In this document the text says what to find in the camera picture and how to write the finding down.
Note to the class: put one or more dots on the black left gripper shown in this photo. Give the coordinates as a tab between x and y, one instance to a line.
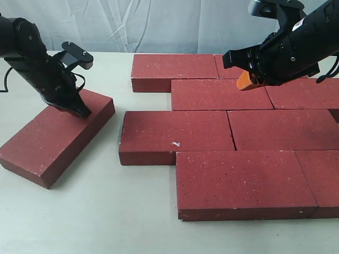
58	87

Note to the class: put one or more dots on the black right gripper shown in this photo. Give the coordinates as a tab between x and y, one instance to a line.
286	56

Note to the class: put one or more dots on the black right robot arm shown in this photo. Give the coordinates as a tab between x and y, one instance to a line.
325	10

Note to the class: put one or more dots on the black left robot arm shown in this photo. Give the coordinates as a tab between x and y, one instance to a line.
21	44

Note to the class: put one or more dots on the right second row brick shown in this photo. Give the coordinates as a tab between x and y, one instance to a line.
305	93

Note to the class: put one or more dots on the middle row red brick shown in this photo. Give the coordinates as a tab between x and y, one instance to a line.
283	130

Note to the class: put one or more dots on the white backdrop curtain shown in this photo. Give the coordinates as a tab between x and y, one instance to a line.
144	26

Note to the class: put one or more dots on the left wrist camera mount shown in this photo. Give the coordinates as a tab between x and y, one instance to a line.
73	56

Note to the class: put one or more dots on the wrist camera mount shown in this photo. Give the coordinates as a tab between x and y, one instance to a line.
73	56
286	12

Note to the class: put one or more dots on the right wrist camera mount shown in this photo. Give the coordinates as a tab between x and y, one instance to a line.
286	12

